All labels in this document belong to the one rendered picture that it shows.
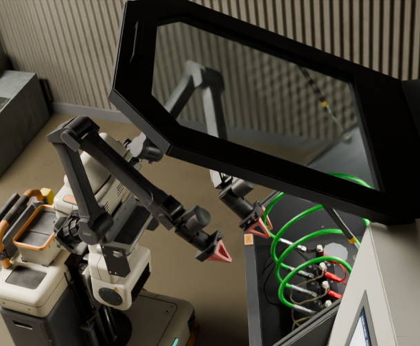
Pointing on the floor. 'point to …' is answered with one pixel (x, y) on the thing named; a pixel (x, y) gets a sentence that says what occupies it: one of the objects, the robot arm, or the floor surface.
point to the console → (396, 285)
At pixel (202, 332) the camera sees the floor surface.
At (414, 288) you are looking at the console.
